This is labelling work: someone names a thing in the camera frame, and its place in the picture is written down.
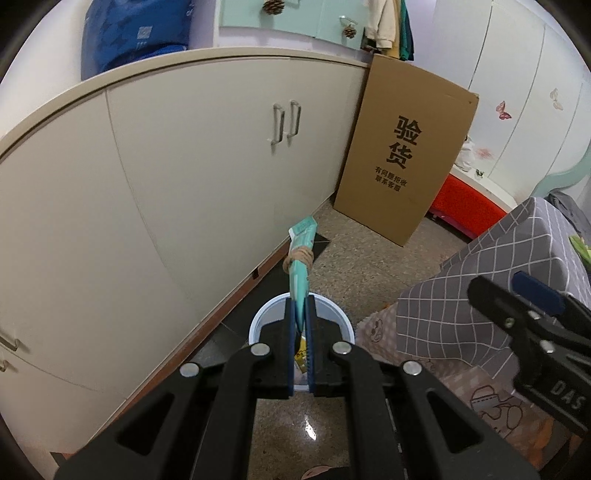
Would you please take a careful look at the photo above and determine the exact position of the grey pillow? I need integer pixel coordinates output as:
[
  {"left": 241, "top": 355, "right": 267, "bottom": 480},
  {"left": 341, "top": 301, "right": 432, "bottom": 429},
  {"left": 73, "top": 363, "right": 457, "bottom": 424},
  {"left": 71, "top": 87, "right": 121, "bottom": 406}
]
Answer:
[{"left": 545, "top": 191, "right": 591, "bottom": 241}]

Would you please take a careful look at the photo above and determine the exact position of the white platform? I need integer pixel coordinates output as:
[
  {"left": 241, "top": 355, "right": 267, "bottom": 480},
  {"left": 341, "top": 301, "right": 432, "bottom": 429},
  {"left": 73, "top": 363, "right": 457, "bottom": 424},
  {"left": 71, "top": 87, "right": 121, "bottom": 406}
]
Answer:
[{"left": 450, "top": 164, "right": 518, "bottom": 210}]

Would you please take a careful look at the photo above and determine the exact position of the brown hair tie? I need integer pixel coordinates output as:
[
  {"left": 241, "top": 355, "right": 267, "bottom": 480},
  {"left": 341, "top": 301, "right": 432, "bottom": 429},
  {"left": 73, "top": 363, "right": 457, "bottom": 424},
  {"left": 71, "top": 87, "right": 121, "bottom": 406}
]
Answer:
[{"left": 283, "top": 247, "right": 315, "bottom": 274}]

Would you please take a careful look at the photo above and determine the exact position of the blue plastic bag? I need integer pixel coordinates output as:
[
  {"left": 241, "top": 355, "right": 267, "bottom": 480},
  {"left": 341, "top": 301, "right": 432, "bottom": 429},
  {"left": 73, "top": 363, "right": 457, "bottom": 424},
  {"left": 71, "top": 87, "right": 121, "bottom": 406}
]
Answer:
[{"left": 82, "top": 0, "right": 192, "bottom": 79}]

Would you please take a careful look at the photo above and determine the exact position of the red storage box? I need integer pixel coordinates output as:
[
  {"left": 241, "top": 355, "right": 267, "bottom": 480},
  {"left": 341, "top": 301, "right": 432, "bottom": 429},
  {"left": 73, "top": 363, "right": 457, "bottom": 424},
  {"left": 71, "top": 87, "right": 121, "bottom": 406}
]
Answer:
[{"left": 427, "top": 175, "right": 509, "bottom": 241}]

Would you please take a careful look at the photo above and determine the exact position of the large cardboard box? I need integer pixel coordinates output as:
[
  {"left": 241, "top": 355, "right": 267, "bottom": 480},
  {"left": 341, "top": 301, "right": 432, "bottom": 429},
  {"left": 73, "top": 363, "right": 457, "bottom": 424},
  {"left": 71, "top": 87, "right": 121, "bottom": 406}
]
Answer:
[{"left": 333, "top": 54, "right": 480, "bottom": 246}]

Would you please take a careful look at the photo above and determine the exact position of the cream hanging garment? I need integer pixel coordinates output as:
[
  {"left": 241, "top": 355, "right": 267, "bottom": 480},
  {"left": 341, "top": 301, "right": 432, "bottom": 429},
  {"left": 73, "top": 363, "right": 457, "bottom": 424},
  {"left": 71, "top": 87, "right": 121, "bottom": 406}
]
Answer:
[{"left": 365, "top": 0, "right": 400, "bottom": 49}]

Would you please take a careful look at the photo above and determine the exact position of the white wardrobe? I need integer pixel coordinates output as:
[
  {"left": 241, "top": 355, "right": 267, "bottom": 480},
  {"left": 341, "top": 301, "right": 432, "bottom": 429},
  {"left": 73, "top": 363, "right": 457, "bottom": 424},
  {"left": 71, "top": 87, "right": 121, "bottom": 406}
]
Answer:
[{"left": 413, "top": 0, "right": 591, "bottom": 195}]

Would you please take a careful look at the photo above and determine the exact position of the grey checked blanket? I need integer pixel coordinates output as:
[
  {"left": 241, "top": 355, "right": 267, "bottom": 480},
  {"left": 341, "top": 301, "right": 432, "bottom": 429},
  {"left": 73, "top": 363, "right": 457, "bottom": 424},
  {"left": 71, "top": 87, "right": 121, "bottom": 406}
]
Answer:
[{"left": 397, "top": 196, "right": 591, "bottom": 365}]

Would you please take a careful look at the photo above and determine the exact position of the pale teal drawer unit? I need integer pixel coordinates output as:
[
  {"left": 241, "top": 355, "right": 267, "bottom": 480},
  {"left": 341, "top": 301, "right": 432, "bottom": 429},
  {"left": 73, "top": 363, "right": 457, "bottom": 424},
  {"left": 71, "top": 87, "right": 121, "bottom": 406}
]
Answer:
[{"left": 218, "top": 0, "right": 370, "bottom": 51}]

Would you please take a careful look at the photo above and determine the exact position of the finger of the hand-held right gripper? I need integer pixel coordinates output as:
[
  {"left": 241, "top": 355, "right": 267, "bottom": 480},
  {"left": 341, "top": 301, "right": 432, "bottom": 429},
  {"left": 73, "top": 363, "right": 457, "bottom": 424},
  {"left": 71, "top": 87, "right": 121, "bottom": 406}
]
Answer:
[
  {"left": 467, "top": 275, "right": 555, "bottom": 365},
  {"left": 512, "top": 271, "right": 591, "bottom": 333}
]

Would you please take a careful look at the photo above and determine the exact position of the clear plastic bag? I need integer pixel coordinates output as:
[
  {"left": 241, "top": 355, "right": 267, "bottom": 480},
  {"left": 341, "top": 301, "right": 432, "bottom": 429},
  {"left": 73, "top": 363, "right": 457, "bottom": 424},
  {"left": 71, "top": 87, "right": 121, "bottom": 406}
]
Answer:
[{"left": 455, "top": 136, "right": 483, "bottom": 174}]

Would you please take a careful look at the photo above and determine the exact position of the beige cabinet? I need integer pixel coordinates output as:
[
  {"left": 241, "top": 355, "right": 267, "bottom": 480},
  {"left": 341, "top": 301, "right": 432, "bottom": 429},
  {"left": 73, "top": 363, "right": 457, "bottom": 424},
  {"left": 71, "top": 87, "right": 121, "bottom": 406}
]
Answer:
[{"left": 0, "top": 48, "right": 370, "bottom": 467}]

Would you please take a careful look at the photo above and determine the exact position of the white plastic bin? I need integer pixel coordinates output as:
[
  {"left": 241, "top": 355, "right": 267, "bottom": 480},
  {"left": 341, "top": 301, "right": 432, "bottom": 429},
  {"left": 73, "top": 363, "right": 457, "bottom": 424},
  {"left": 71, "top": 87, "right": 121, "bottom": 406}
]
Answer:
[{"left": 248, "top": 292, "right": 356, "bottom": 395}]

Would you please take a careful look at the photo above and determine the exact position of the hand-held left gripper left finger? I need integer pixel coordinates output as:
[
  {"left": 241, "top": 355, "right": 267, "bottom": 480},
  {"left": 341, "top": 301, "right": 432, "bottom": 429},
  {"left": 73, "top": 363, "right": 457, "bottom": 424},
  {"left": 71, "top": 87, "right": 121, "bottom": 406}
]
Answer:
[{"left": 55, "top": 295, "right": 301, "bottom": 480}]

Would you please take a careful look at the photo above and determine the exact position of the teal paper packet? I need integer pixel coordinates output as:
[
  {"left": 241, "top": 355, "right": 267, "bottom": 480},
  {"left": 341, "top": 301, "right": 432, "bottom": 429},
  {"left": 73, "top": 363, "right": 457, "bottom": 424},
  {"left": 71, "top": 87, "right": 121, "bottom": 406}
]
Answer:
[{"left": 283, "top": 217, "right": 319, "bottom": 335}]

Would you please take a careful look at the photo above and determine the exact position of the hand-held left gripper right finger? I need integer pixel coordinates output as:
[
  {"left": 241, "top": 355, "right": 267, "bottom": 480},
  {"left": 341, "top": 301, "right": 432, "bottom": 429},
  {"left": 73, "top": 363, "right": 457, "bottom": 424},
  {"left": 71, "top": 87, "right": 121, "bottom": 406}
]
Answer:
[{"left": 305, "top": 295, "right": 541, "bottom": 480}]

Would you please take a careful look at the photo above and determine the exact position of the pale teal headboard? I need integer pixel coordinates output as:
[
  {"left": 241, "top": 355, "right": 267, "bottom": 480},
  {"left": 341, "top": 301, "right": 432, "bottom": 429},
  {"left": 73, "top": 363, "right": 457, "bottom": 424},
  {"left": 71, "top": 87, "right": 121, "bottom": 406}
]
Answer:
[{"left": 526, "top": 134, "right": 591, "bottom": 204}]

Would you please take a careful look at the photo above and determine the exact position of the green hanging garment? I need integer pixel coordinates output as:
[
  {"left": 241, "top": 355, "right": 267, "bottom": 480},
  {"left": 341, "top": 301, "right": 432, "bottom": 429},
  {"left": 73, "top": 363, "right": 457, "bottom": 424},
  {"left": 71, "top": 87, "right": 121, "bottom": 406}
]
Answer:
[{"left": 398, "top": 0, "right": 416, "bottom": 62}]

